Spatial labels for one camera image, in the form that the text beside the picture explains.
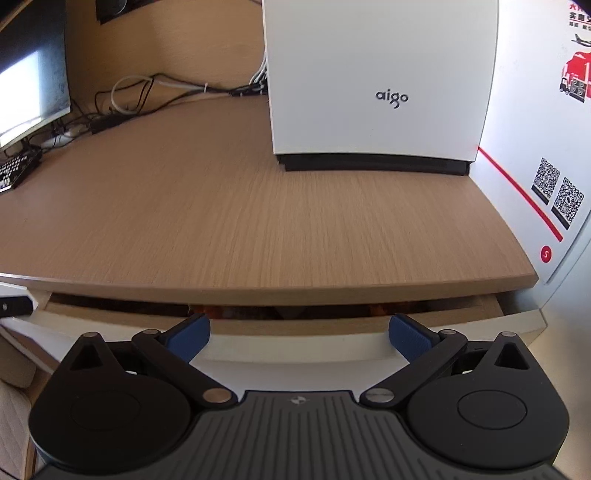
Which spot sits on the black power adapter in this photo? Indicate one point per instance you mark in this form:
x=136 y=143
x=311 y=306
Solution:
x=106 y=122

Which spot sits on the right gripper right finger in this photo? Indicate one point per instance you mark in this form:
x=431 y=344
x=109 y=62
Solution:
x=410 y=338

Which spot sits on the white aigo computer case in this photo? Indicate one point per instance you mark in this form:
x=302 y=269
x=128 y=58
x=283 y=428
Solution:
x=379 y=85

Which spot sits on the black computer monitor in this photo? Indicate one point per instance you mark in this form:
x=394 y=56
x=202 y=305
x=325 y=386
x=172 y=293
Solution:
x=34 y=80

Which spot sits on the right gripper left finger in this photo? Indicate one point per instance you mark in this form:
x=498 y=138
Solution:
x=187 y=338

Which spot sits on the black keyboard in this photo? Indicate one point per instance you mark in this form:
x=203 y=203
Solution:
x=16 y=170

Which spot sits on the white desk drawer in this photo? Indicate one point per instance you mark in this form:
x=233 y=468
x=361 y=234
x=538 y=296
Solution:
x=53 y=327

